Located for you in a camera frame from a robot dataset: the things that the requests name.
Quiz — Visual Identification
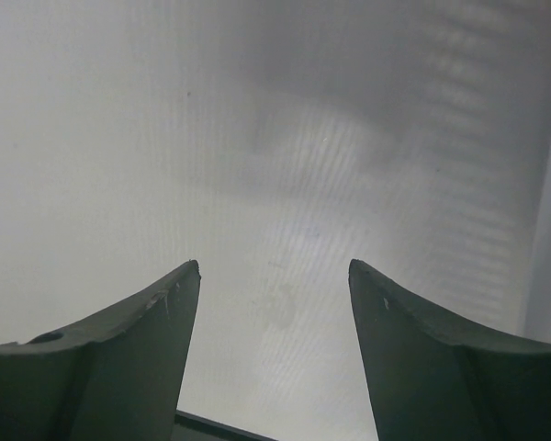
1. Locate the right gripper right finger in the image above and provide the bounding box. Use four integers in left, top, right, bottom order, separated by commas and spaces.
348, 259, 551, 440

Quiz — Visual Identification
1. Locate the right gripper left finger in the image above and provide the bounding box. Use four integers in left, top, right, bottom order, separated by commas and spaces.
0, 260, 201, 440

